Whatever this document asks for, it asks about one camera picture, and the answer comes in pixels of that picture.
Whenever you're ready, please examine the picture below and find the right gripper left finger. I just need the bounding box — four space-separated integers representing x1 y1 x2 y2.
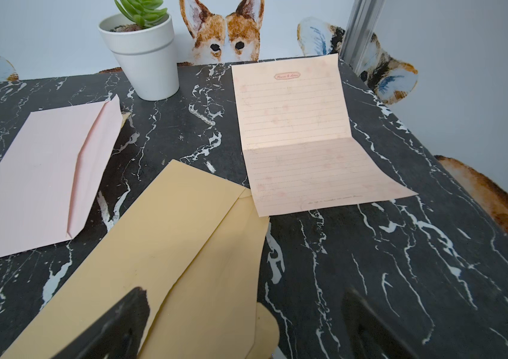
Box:
53 287 150 359

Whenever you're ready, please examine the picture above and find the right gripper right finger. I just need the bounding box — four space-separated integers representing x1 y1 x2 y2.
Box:
341 288 418 358

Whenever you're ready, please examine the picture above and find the brown kraft envelope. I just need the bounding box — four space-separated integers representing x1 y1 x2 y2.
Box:
4 160 279 358

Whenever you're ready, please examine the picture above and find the pink envelope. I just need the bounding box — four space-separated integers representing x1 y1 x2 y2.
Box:
0 96 123 257

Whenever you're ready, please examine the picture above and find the cream letter paper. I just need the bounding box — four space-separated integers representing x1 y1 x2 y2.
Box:
231 55 413 217

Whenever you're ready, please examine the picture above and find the small plant in white pot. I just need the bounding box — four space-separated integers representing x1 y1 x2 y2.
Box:
98 1 179 101

